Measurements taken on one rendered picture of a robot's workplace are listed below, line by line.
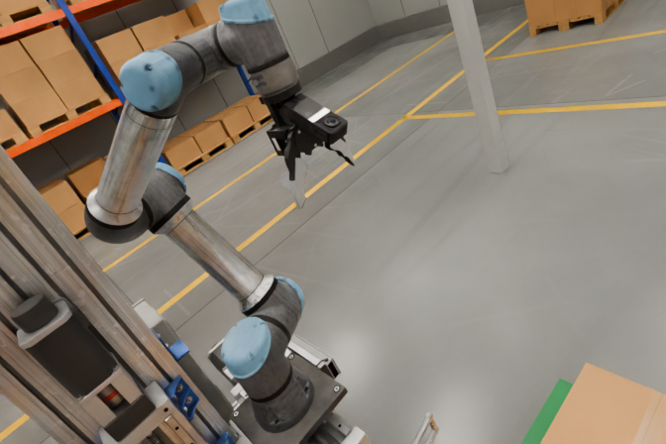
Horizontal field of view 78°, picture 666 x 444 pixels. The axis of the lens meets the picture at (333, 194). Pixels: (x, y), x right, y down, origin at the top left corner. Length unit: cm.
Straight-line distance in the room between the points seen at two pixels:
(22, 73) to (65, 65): 56
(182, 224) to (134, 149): 31
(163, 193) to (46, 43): 665
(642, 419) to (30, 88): 733
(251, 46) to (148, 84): 17
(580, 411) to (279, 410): 89
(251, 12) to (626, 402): 140
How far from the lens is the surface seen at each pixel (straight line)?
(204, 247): 99
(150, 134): 70
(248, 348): 95
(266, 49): 69
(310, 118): 68
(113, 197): 82
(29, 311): 89
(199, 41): 72
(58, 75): 750
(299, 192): 73
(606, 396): 156
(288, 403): 104
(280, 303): 103
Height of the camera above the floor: 184
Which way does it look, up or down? 25 degrees down
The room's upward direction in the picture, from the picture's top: 24 degrees counter-clockwise
